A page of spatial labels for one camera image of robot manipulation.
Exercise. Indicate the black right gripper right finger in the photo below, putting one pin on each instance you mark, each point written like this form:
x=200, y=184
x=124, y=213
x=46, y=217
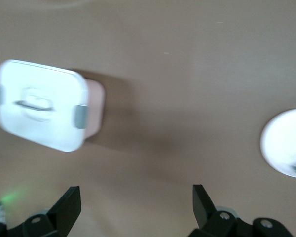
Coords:
x=204, y=209

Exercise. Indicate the pale pink round plate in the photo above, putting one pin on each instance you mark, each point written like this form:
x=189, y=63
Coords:
x=281, y=138

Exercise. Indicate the white lidded storage box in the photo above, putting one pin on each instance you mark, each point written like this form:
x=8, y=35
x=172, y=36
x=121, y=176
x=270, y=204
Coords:
x=39, y=128

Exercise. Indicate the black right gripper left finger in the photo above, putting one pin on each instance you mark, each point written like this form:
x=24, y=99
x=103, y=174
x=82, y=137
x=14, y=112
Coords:
x=66, y=209

